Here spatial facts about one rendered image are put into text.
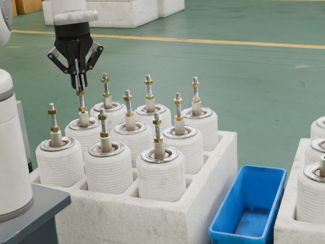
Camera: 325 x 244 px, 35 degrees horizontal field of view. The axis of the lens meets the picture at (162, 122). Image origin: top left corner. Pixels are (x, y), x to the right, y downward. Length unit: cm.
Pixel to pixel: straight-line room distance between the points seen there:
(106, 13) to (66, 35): 266
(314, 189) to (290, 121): 95
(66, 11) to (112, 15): 264
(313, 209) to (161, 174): 28
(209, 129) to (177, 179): 23
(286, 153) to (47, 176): 78
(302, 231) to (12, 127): 50
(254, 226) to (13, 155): 67
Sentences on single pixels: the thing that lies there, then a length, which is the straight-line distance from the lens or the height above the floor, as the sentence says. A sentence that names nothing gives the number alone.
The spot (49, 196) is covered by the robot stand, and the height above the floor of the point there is 30.
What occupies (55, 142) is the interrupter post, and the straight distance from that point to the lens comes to 110.
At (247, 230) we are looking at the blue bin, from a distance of 122.
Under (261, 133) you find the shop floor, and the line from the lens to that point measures 174.
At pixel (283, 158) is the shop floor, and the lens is 156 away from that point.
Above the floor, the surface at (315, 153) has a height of 25.
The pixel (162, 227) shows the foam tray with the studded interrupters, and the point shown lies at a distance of 99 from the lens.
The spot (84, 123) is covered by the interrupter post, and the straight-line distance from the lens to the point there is 119.
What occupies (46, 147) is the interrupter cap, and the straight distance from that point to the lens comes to 110.
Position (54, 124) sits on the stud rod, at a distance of 109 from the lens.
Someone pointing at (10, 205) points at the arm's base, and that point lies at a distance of 75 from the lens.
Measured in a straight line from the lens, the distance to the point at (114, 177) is 103.
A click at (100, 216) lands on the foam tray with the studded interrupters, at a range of 104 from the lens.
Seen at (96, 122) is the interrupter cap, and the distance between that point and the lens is 120.
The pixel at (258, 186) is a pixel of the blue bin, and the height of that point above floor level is 7.
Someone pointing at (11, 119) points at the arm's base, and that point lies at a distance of 72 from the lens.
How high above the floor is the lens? 67
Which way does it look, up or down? 21 degrees down
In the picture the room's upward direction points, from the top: 4 degrees counter-clockwise
